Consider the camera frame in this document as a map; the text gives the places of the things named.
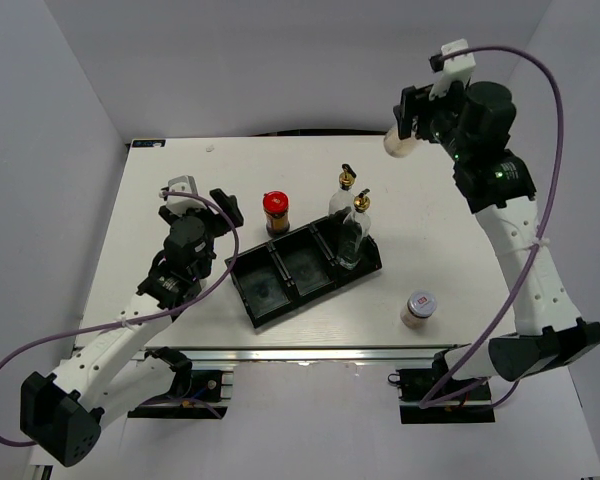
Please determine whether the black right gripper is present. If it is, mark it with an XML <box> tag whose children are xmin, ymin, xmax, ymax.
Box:
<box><xmin>391</xmin><ymin>78</ymin><xmax>469</xmax><ymax>164</ymax></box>

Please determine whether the clear shaker with steel lid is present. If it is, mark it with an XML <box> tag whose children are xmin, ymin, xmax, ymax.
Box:
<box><xmin>383</xmin><ymin>125</ymin><xmax>419</xmax><ymax>158</ymax></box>

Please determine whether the red-lid orange sauce jar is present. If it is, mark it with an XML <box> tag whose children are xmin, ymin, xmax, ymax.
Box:
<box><xmin>262</xmin><ymin>191</ymin><xmax>290</xmax><ymax>236</ymax></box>

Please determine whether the glass bottle with brown residue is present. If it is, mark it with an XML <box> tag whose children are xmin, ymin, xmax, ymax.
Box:
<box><xmin>328</xmin><ymin>163</ymin><xmax>357</xmax><ymax>218</ymax></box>

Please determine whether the clear glass oil bottle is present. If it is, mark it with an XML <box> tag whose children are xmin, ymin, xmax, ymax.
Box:
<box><xmin>336</xmin><ymin>189</ymin><xmax>371</xmax><ymax>270</ymax></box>

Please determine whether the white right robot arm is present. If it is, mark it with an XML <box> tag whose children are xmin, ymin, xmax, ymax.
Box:
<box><xmin>393</xmin><ymin>81</ymin><xmax>600</xmax><ymax>399</ymax></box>

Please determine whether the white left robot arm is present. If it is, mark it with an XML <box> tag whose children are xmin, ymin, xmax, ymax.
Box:
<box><xmin>20</xmin><ymin>188</ymin><xmax>244</xmax><ymax>467</ymax></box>

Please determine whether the black three-compartment tray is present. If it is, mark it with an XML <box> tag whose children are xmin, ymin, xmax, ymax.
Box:
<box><xmin>225</xmin><ymin>216</ymin><xmax>382</xmax><ymax>329</ymax></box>

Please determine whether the left blue logo sticker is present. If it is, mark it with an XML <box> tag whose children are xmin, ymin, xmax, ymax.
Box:
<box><xmin>130</xmin><ymin>139</ymin><xmax>166</xmax><ymax>149</ymax></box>

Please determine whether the spice jar with red label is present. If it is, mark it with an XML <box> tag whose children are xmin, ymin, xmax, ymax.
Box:
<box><xmin>400</xmin><ymin>290</ymin><xmax>437</xmax><ymax>329</ymax></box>

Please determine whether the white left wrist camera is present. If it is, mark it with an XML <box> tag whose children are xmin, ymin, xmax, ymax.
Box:
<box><xmin>160</xmin><ymin>175</ymin><xmax>206</xmax><ymax>217</ymax></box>

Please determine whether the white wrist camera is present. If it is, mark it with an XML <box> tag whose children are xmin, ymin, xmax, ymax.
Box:
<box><xmin>429</xmin><ymin>38</ymin><xmax>476</xmax><ymax>101</ymax></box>
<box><xmin>160</xmin><ymin>175</ymin><xmax>206</xmax><ymax>217</ymax></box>

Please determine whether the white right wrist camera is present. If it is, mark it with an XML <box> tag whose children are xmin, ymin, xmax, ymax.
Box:
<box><xmin>429</xmin><ymin>38</ymin><xmax>476</xmax><ymax>101</ymax></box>

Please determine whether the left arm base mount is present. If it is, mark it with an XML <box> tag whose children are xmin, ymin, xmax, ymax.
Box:
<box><xmin>127</xmin><ymin>362</ymin><xmax>233</xmax><ymax>420</ymax></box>

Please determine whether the aluminium front rail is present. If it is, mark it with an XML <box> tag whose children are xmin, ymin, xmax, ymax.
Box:
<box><xmin>179</xmin><ymin>343</ymin><xmax>474</xmax><ymax>365</ymax></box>

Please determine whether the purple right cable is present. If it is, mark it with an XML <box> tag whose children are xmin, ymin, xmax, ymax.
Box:
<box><xmin>419</xmin><ymin>45</ymin><xmax>566</xmax><ymax>410</ymax></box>

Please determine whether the purple cable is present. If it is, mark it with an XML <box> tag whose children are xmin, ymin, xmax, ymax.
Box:
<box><xmin>0</xmin><ymin>188</ymin><xmax>241</xmax><ymax>447</ymax></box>
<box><xmin>419</xmin><ymin>45</ymin><xmax>566</xmax><ymax>410</ymax></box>

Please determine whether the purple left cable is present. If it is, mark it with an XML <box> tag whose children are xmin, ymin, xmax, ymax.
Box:
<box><xmin>0</xmin><ymin>188</ymin><xmax>241</xmax><ymax>447</ymax></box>

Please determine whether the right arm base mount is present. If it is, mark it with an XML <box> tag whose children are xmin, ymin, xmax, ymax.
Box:
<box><xmin>387</xmin><ymin>349</ymin><xmax>497</xmax><ymax>425</ymax></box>

